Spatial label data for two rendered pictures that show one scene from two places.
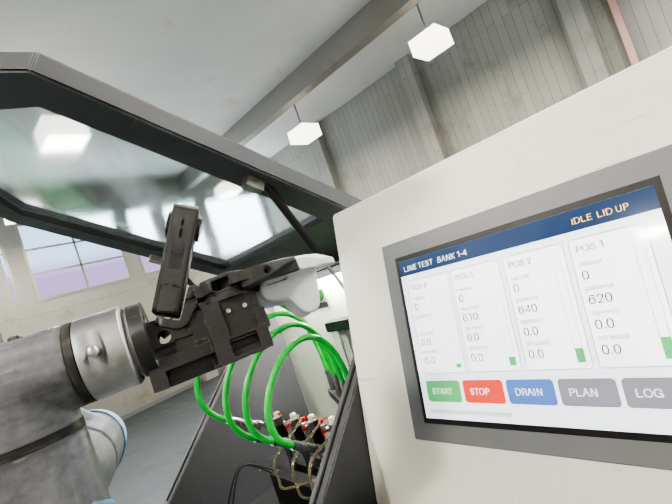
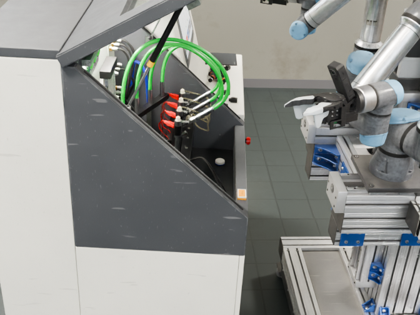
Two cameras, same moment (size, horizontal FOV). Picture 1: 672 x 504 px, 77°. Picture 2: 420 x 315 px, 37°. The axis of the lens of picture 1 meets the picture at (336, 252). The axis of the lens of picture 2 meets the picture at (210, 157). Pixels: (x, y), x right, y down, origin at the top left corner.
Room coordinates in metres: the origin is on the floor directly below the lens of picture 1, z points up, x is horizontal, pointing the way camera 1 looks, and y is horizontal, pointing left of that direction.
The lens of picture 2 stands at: (2.56, 1.72, 2.16)
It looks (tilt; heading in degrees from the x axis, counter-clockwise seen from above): 31 degrees down; 221
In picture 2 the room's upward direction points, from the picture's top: 3 degrees clockwise
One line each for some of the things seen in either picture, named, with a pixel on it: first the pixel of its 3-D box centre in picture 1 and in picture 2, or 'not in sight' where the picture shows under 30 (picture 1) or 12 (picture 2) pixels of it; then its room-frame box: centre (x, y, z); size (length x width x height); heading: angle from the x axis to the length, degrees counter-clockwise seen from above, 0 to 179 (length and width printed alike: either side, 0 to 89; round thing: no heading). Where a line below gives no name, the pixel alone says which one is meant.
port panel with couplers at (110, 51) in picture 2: not in sight; (115, 68); (1.11, -0.07, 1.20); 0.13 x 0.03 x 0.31; 41
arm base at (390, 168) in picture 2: not in sight; (393, 158); (0.73, 0.95, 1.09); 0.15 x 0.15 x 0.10
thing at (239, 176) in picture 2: not in sight; (239, 180); (0.96, 0.47, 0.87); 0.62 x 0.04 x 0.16; 41
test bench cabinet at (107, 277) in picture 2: not in sight; (167, 272); (1.14, 0.27, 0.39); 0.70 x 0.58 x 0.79; 41
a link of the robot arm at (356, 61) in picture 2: not in sight; (360, 70); (0.38, 0.59, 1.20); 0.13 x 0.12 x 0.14; 21
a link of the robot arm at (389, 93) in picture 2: not in sight; (381, 95); (1.02, 1.00, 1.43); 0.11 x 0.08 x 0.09; 163
